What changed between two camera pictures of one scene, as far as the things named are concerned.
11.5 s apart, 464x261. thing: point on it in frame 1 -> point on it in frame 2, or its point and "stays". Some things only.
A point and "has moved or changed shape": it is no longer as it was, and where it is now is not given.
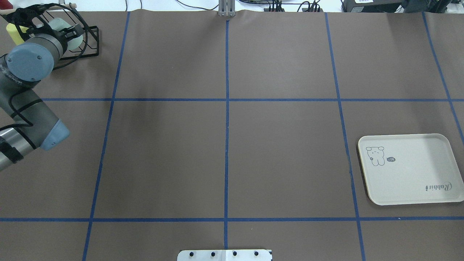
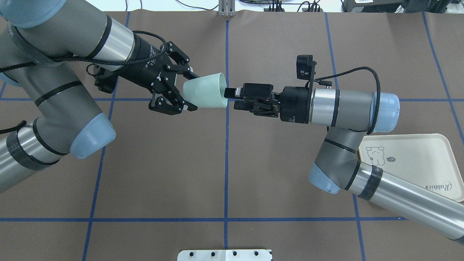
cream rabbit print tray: (410, 169) stays
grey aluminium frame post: (227, 8) stays
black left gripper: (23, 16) -> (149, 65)
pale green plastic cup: (58, 24) has moved or changed shape
